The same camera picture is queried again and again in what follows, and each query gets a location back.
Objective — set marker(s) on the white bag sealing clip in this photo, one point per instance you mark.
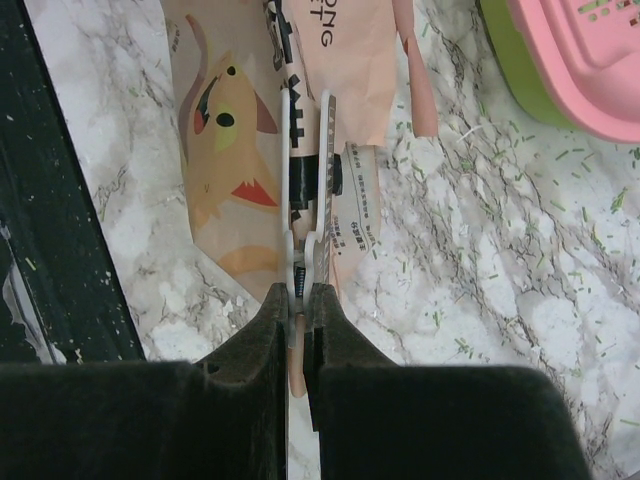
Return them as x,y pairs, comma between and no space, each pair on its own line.
306,202

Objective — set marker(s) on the pink green litter box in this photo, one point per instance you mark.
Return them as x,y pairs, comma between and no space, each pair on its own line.
571,64

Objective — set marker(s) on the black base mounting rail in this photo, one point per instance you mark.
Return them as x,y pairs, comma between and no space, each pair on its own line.
61,300

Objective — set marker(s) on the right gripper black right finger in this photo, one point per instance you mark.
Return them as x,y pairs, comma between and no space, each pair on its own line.
379,420

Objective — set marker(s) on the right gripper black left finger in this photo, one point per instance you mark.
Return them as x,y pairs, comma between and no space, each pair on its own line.
223,417

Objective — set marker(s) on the beige cat litter bag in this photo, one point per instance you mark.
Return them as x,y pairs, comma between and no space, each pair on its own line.
248,73

